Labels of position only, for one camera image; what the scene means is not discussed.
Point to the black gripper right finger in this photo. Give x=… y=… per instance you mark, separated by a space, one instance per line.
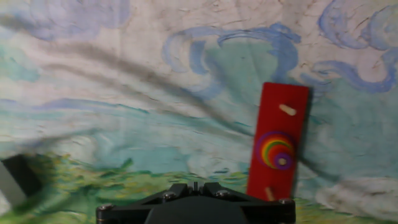
x=214 y=191

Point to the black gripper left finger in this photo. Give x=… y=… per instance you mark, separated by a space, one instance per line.
x=180 y=191

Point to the red Hanoi base with pegs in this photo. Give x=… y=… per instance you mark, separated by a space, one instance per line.
x=273 y=93

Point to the grey emergency stop button box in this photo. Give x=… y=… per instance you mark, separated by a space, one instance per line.
x=21 y=177

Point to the green blue painted cloth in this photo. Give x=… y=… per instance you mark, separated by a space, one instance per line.
x=93 y=93

